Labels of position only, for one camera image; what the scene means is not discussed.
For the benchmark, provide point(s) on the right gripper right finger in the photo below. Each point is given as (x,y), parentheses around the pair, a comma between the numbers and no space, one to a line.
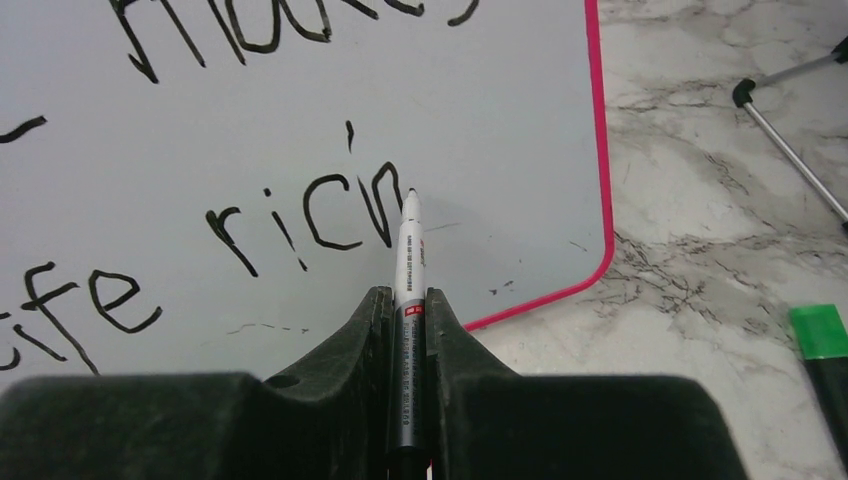
(494,423)

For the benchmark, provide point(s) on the green black highlighter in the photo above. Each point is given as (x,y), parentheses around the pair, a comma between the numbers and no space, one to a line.
(822,338)

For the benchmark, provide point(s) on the white black-tipped marker pen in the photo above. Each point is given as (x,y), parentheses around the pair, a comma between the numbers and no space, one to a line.
(407,445)

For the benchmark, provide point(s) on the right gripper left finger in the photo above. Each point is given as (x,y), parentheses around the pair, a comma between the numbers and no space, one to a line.
(323,417)

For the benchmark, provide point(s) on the pink-framed whiteboard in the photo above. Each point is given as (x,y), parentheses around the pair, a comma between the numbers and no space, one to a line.
(214,185)

